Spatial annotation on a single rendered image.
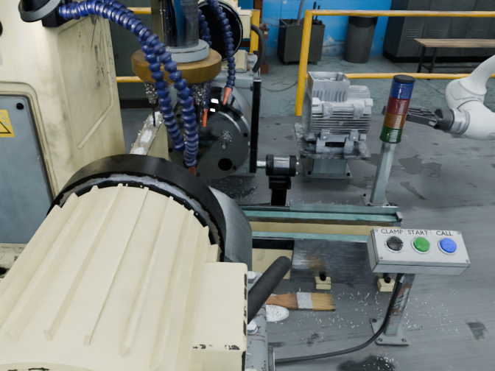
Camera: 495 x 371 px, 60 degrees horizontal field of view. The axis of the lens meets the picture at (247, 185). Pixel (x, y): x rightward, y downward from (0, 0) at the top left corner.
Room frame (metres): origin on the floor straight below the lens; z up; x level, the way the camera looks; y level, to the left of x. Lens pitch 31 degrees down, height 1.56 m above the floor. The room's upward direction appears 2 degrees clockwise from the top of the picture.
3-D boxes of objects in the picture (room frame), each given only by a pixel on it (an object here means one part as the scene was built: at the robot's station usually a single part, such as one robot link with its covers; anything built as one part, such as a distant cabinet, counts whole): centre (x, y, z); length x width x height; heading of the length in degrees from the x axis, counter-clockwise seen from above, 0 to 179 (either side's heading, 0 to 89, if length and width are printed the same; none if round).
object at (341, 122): (1.40, -0.29, 1.02); 0.20 x 0.19 x 0.19; 94
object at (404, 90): (1.18, -0.42, 1.19); 0.06 x 0.06 x 0.04
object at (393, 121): (1.18, -0.42, 1.10); 0.06 x 0.06 x 0.04
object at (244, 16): (1.51, 0.09, 1.16); 0.33 x 0.26 x 0.42; 1
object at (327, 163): (1.41, -0.29, 0.86); 0.27 x 0.24 x 0.12; 1
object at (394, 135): (1.18, -0.42, 1.05); 0.06 x 0.06 x 0.04
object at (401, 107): (1.18, -0.42, 1.14); 0.06 x 0.06 x 0.04
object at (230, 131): (1.20, 0.12, 1.04); 0.41 x 0.25 x 0.25; 1
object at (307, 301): (0.73, -0.12, 0.80); 0.21 x 0.05 x 0.01; 92
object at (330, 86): (1.40, -0.25, 1.11); 0.12 x 0.11 x 0.07; 94
